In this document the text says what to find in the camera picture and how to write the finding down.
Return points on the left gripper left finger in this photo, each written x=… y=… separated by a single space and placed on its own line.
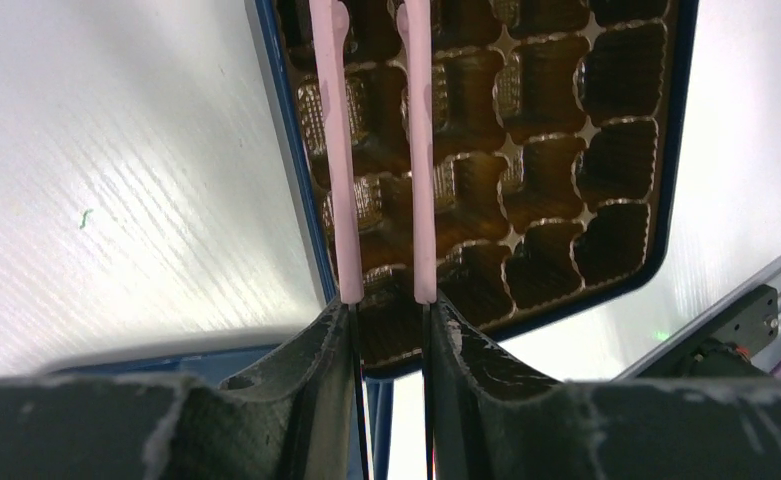
x=285 y=417

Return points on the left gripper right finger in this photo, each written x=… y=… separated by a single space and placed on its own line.
x=491 y=416

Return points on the pink tongs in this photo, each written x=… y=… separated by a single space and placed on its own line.
x=330 y=24

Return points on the blue tin chocolate box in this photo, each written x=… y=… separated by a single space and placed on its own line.
x=556 y=136

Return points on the blue tin lid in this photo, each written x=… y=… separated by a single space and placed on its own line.
x=215 y=366

